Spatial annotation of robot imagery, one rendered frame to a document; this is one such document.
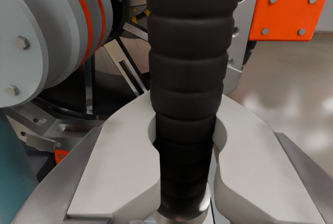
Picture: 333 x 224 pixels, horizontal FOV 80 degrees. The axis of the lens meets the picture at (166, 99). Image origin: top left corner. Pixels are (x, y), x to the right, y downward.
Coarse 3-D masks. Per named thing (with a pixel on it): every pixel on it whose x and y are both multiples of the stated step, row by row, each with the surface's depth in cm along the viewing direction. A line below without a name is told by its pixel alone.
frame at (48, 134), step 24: (240, 0) 28; (240, 24) 28; (240, 48) 29; (240, 72) 31; (24, 120) 39; (48, 120) 43; (72, 120) 45; (96, 120) 45; (48, 144) 41; (72, 144) 41
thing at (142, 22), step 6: (138, 6) 68; (144, 6) 68; (138, 12) 69; (138, 18) 75; (144, 18) 74; (138, 24) 76; (144, 24) 76; (120, 36) 78; (126, 36) 78; (132, 36) 78
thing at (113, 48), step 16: (112, 0) 40; (128, 0) 36; (144, 0) 36; (128, 16) 38; (112, 32) 43; (144, 32) 39; (112, 48) 41; (128, 64) 43; (64, 80) 54; (80, 80) 58; (96, 80) 61; (112, 80) 63; (128, 80) 44; (144, 80) 46; (48, 96) 47; (64, 96) 50; (80, 96) 52; (96, 96) 54; (112, 96) 55; (128, 96) 54; (64, 112) 47; (80, 112) 47; (96, 112) 48; (112, 112) 48
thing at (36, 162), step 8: (24, 144) 68; (32, 152) 68; (40, 152) 69; (48, 152) 70; (32, 160) 62; (40, 160) 62; (48, 160) 63; (40, 168) 60; (48, 168) 63; (40, 176) 59
